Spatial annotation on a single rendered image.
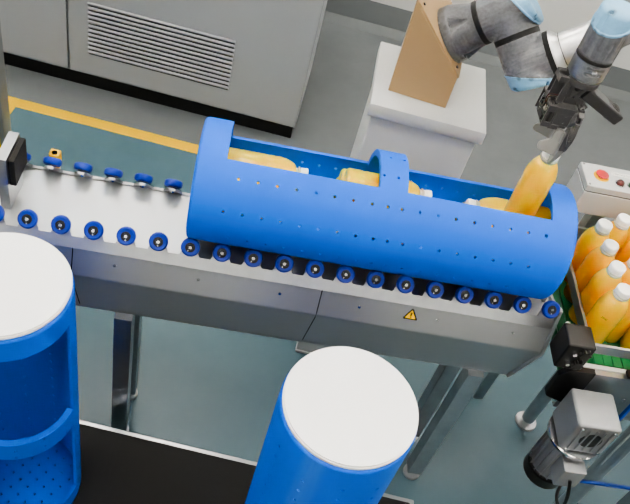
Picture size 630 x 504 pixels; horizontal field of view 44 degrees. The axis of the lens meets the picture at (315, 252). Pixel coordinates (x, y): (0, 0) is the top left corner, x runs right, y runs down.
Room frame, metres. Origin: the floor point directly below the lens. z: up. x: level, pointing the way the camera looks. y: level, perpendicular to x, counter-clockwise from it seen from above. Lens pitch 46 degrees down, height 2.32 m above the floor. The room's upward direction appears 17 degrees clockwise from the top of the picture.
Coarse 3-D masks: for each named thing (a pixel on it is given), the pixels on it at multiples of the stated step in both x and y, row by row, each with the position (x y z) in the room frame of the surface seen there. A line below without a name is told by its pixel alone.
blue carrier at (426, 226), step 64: (192, 192) 1.19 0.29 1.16; (256, 192) 1.22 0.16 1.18; (320, 192) 1.26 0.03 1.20; (384, 192) 1.31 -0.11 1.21; (448, 192) 1.55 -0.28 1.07; (512, 192) 1.57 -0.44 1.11; (320, 256) 1.23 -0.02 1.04; (384, 256) 1.25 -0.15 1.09; (448, 256) 1.27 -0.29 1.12; (512, 256) 1.30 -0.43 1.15
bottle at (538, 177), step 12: (540, 156) 1.43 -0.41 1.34; (528, 168) 1.43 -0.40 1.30; (540, 168) 1.41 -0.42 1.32; (552, 168) 1.42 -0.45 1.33; (528, 180) 1.41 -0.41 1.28; (540, 180) 1.40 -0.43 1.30; (552, 180) 1.41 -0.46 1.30; (516, 192) 1.43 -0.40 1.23; (528, 192) 1.41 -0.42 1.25; (540, 192) 1.40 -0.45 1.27; (516, 204) 1.41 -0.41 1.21; (528, 204) 1.40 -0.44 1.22; (540, 204) 1.42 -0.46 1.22
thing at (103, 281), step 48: (48, 192) 1.28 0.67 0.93; (96, 192) 1.33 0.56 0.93; (144, 192) 1.38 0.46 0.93; (144, 240) 1.22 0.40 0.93; (96, 288) 1.16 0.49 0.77; (144, 288) 1.16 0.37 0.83; (192, 288) 1.18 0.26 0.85; (240, 288) 1.21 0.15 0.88; (288, 288) 1.23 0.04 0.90; (384, 288) 1.30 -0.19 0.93; (288, 336) 1.29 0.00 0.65; (336, 336) 1.29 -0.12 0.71; (384, 336) 1.28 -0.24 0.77; (432, 336) 1.28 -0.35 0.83; (480, 336) 1.30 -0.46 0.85; (528, 336) 1.33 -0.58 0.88
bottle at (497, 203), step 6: (486, 198) 1.49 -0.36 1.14; (492, 198) 1.49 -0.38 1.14; (498, 198) 1.50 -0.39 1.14; (480, 204) 1.47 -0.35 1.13; (486, 204) 1.47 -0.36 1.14; (492, 204) 1.47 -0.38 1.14; (498, 204) 1.47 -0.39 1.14; (504, 204) 1.48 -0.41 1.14; (540, 210) 1.50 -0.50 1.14; (546, 210) 1.50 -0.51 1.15; (540, 216) 1.48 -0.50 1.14; (546, 216) 1.49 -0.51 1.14; (510, 228) 1.46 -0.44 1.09
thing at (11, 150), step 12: (12, 132) 1.29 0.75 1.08; (12, 144) 1.25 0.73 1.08; (24, 144) 1.27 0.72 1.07; (0, 156) 1.20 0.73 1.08; (12, 156) 1.22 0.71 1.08; (24, 156) 1.27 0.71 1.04; (0, 168) 1.19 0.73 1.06; (12, 168) 1.20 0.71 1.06; (24, 168) 1.26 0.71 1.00; (0, 180) 1.19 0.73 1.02; (12, 180) 1.20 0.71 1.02; (0, 192) 1.19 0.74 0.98; (12, 192) 1.21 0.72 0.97; (12, 204) 1.20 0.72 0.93
